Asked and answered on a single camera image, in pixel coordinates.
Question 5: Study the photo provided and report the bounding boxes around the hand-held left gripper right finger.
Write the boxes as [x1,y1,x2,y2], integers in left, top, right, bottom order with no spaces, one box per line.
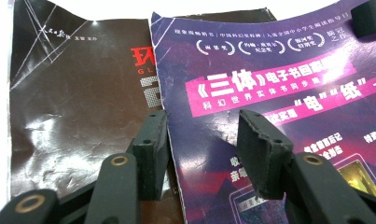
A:
[236,108,294,201]

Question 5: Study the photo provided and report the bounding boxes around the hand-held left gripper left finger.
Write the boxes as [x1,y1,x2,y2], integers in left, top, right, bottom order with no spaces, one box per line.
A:
[131,108,172,202]

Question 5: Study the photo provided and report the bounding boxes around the purple paperback book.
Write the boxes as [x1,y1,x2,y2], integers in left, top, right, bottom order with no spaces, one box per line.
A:
[149,0,376,224]

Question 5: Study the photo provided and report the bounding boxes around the dark brown glossy book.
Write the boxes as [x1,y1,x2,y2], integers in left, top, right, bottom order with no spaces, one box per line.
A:
[6,0,277,224]

